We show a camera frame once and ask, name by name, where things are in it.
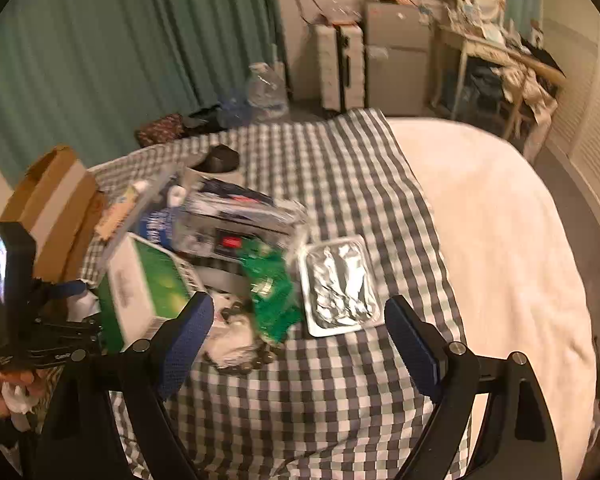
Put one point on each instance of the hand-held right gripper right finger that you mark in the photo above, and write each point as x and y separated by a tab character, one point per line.
414	350

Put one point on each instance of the floral white navy tissue pack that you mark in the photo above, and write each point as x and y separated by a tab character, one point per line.
240	210

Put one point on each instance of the foil-lidded plastic tray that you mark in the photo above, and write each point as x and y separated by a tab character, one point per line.
337	282

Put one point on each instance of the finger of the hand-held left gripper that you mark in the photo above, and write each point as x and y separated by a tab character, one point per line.
65	288
70	330

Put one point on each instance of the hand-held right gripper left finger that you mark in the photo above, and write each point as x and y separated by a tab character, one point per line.
190	345

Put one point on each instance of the white suitcase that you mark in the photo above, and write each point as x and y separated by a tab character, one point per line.
337	67

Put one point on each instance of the patterned fabric bag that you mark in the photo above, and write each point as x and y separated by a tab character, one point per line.
160	129

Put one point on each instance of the white squeeze tube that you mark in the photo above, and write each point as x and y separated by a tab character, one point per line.
120	210

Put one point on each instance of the large clear water jug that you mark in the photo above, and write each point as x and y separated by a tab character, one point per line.
267	92

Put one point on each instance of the green snack packet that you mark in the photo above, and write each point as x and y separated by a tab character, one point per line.
270	290

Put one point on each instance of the brown cardboard box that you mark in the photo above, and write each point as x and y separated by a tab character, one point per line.
50	210

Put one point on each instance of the white louvered closet door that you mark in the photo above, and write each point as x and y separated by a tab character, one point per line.
590	125

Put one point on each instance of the wooden chair with clothes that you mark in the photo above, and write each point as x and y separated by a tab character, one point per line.
530	85

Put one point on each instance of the grey mini fridge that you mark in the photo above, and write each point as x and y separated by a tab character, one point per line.
397	60

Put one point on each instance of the blue water bottle pack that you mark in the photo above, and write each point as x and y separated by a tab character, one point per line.
234	107

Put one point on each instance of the person's left hand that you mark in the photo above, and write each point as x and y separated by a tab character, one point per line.
0	390

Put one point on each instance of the pile of dark clothes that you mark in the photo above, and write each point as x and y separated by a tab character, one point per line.
202	119

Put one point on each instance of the green white carton box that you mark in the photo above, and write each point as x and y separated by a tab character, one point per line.
145	285

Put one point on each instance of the grey white checkered cloth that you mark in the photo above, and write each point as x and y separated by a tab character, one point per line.
330	175

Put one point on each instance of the small blue-label water bottle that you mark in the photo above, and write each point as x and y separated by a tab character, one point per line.
155	227

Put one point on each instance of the white cup black lid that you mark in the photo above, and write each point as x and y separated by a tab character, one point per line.
220	160

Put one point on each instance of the crumpled white patterned wrapper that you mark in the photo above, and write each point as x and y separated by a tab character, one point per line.
235	335

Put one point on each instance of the white vanity desk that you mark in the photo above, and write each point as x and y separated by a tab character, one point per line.
475	45

